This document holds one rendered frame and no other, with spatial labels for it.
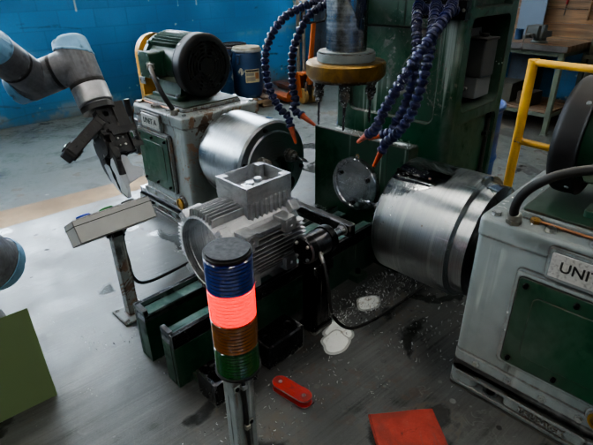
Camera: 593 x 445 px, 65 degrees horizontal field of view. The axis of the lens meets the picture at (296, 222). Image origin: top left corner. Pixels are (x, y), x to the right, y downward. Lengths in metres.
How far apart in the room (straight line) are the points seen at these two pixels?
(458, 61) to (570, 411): 0.74
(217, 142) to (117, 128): 0.31
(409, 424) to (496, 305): 0.26
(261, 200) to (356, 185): 0.38
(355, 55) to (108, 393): 0.84
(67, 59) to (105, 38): 5.48
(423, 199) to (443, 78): 0.38
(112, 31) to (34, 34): 0.88
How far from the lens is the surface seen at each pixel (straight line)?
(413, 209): 0.91
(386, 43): 1.28
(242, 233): 0.89
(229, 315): 0.59
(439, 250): 0.89
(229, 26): 7.42
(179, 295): 1.02
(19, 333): 0.96
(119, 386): 1.03
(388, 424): 0.91
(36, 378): 1.02
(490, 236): 0.82
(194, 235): 1.02
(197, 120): 1.39
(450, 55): 1.19
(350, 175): 1.25
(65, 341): 1.18
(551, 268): 0.79
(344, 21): 1.07
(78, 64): 1.14
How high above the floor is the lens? 1.50
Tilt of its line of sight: 28 degrees down
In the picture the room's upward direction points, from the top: 1 degrees counter-clockwise
